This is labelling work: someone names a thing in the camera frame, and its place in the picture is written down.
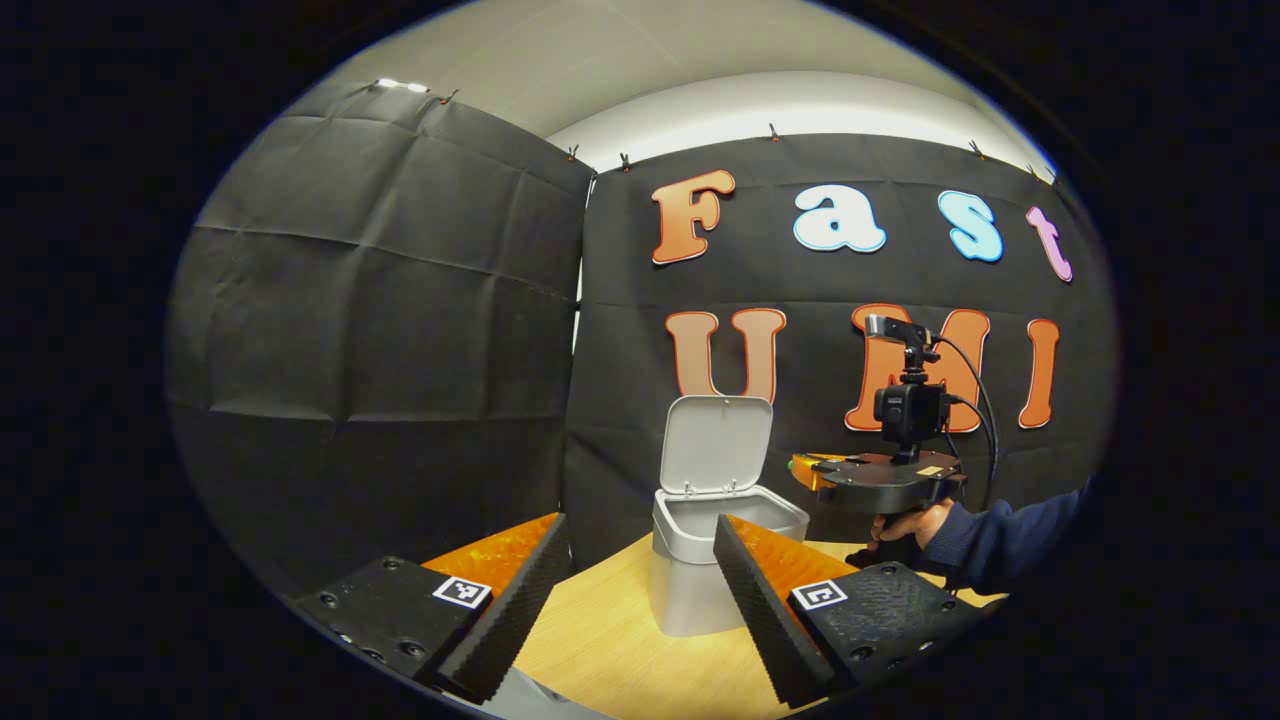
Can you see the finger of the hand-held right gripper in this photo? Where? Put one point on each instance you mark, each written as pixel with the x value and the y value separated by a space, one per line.
pixel 812 468

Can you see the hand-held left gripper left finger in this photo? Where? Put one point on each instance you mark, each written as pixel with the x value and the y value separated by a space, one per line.
pixel 520 610

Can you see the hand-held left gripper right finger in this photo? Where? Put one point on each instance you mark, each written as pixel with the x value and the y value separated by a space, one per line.
pixel 765 620

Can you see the white desktop garbage bin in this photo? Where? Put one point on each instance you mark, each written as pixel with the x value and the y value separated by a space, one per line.
pixel 690 590

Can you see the wooden desktop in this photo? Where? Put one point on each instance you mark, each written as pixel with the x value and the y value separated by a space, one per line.
pixel 610 650

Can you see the black backdrop cloth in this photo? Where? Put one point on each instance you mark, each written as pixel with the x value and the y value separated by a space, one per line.
pixel 400 330

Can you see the row of cloth clips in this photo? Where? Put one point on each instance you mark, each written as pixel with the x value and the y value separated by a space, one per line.
pixel 773 132

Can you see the ceiling light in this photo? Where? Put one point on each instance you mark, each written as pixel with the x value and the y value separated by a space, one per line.
pixel 402 85

